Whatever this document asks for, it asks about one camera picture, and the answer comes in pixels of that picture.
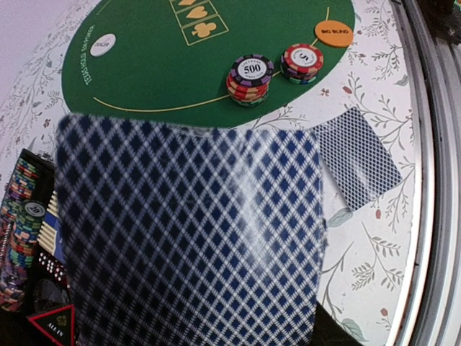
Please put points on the blue playing card deck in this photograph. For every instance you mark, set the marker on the blue playing card deck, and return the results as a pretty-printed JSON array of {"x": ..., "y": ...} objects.
[{"x": 190, "y": 236}]

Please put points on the purple black chip stack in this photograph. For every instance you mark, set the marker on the purple black chip stack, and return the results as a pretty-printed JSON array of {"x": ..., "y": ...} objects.
[{"x": 249, "y": 78}]

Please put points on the red white chip stack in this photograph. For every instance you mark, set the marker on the red white chip stack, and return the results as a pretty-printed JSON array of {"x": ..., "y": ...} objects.
[{"x": 301, "y": 62}]

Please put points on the orange big blind button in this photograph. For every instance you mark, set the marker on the orange big blind button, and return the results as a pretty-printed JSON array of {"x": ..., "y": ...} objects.
[{"x": 334, "y": 33}]

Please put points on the white dealer button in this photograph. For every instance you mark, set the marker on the white dealer button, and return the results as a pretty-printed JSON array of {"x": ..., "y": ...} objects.
[{"x": 103, "y": 45}]

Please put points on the black poker chip case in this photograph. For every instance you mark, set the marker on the black poker chip case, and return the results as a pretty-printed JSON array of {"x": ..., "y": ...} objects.
[{"x": 15, "y": 328}]

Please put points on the green poker felt mat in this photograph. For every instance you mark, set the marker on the green poker felt mat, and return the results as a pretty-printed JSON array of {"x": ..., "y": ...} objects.
[{"x": 171, "y": 58}]

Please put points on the boxed playing cards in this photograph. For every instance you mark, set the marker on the boxed playing cards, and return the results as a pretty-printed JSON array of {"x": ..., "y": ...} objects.
[{"x": 50, "y": 235}]

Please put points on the red dice row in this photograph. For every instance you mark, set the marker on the red dice row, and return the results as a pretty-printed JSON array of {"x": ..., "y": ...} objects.
[{"x": 52, "y": 267}]

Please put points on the poker chip row far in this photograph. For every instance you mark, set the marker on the poker chip row far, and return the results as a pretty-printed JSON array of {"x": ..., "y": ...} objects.
[{"x": 21, "y": 219}]

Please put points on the black round button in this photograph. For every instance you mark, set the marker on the black round button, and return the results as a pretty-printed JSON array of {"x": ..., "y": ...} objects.
[{"x": 47, "y": 295}]

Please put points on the red triangle all-in marker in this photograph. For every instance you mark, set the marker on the red triangle all-in marker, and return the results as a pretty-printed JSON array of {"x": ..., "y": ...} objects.
[{"x": 57, "y": 324}]

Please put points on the front aluminium rail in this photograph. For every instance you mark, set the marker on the front aluminium rail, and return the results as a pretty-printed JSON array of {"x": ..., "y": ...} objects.
[{"x": 428, "y": 312}]

